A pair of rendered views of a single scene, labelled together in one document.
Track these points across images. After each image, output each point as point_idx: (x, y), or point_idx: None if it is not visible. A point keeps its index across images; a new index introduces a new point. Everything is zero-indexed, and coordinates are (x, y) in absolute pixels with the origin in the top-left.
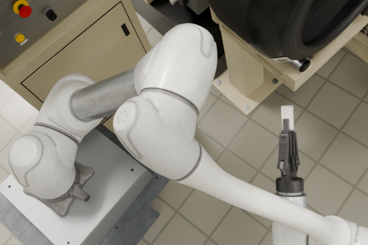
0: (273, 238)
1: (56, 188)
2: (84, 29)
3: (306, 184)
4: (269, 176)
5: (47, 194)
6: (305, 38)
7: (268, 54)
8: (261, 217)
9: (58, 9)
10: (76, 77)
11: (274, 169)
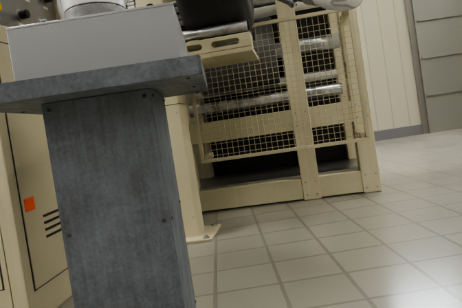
0: None
1: None
2: None
3: (316, 232)
4: (279, 243)
5: None
6: None
7: None
8: (311, 254)
9: (27, 21)
10: None
11: (278, 240)
